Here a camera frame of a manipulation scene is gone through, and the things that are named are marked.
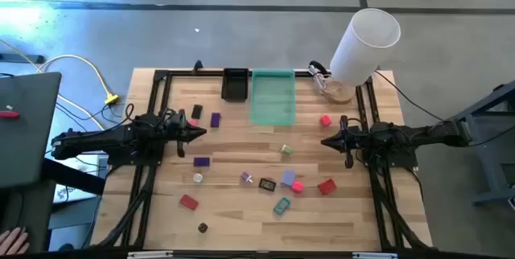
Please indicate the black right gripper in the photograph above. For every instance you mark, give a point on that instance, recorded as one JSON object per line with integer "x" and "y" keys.
{"x": 354, "y": 140}

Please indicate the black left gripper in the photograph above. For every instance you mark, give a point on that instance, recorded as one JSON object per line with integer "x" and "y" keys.
{"x": 177, "y": 130}

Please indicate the black rectangular block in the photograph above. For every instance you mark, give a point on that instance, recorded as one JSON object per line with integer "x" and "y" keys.
{"x": 196, "y": 112}

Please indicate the purple rectangular block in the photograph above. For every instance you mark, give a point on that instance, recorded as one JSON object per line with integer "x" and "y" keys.
{"x": 201, "y": 161}
{"x": 215, "y": 120}

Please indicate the red rectangular block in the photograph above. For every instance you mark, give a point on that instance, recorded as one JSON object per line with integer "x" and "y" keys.
{"x": 189, "y": 202}
{"x": 327, "y": 186}

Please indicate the purple white charger cube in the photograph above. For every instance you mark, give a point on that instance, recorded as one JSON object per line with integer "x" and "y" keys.
{"x": 245, "y": 176}

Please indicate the black framed holder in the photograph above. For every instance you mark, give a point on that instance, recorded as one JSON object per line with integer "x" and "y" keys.
{"x": 267, "y": 184}

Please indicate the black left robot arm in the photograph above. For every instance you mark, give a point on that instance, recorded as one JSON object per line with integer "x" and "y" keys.
{"x": 100, "y": 140}

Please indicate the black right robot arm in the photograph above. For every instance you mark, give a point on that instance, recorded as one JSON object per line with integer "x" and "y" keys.
{"x": 426, "y": 134}

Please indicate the lavender multi-port charger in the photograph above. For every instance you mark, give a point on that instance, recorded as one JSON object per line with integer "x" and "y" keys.
{"x": 288, "y": 177}

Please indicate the small black bin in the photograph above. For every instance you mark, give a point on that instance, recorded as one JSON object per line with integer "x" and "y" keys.
{"x": 234, "y": 86}

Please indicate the small black clamp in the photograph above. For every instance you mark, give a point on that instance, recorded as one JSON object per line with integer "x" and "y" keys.
{"x": 197, "y": 65}

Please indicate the teal translucent bin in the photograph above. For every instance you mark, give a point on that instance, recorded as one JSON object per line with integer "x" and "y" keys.
{"x": 273, "y": 98}

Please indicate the teal rectangular holder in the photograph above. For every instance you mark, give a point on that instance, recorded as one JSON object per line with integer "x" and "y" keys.
{"x": 281, "y": 206}

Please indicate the white shade table lamp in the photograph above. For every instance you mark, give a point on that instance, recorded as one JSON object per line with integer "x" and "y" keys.
{"x": 362, "y": 50}

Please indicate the white printed sheet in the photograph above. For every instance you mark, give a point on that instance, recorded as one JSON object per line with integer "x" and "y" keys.
{"x": 86, "y": 164}

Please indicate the dark grey desk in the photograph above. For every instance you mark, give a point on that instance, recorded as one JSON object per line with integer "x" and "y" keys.
{"x": 28, "y": 138}

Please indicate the black floor bar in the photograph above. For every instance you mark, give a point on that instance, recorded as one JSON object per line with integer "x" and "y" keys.
{"x": 22, "y": 58}

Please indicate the person's hand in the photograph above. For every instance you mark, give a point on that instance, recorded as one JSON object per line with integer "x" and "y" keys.
{"x": 14, "y": 242}

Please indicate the black aluminium table frame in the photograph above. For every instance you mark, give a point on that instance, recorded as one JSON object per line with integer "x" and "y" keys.
{"x": 181, "y": 73}

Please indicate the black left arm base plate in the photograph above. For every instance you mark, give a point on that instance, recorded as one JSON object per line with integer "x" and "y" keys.
{"x": 137, "y": 160}

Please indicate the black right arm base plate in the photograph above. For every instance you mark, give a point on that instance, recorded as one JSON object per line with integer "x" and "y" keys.
{"x": 398, "y": 161}

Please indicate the white metal bracket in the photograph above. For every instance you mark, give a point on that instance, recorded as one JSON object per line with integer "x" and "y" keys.
{"x": 149, "y": 255}
{"x": 375, "y": 256}

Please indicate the blue-grey metal cart frame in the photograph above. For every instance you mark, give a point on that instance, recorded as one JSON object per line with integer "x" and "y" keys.
{"x": 483, "y": 104}

